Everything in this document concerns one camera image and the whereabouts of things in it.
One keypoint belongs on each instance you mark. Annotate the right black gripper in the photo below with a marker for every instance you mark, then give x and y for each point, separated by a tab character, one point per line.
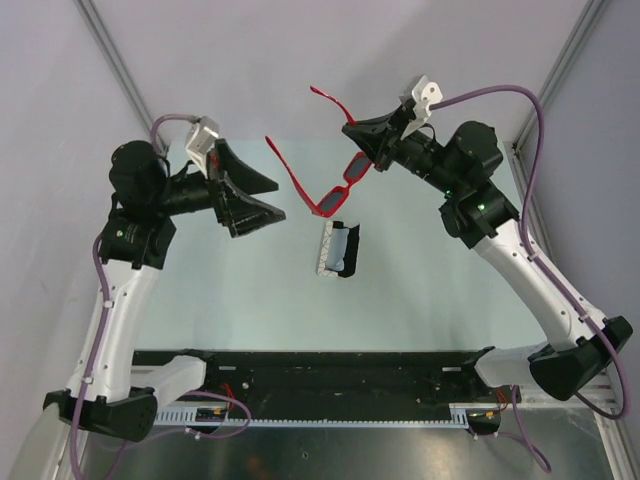
380	136

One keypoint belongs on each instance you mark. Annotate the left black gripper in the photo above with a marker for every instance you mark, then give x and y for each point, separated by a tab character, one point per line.
236	210

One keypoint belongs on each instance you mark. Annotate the red sunglasses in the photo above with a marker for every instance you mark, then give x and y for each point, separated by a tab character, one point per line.
335	198

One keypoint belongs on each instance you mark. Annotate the white geometric glasses case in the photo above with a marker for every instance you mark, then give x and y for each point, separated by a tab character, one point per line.
351	256

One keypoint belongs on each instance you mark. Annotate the blue cleaning cloth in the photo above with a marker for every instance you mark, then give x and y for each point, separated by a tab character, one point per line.
338	242

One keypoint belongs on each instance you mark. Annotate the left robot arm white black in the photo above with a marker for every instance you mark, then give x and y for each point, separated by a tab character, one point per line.
129	255

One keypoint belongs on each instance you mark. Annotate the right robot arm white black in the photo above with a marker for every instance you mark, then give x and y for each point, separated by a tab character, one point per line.
580	338

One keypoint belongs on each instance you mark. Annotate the aluminium front crossbar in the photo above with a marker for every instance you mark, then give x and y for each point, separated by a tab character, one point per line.
598	391

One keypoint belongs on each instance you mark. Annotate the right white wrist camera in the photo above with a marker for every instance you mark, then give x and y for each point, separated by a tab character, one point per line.
418	99

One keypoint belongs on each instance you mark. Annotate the left aluminium frame post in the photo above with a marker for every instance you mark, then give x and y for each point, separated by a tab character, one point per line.
114	60

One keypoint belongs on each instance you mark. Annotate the aluminium frame post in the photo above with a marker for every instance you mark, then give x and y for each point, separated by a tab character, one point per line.
581	32
114	60

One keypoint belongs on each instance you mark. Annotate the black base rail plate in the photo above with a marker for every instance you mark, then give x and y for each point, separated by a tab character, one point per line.
346	387

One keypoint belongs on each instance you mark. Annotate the right aluminium frame post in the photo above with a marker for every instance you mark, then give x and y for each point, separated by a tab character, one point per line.
581	32

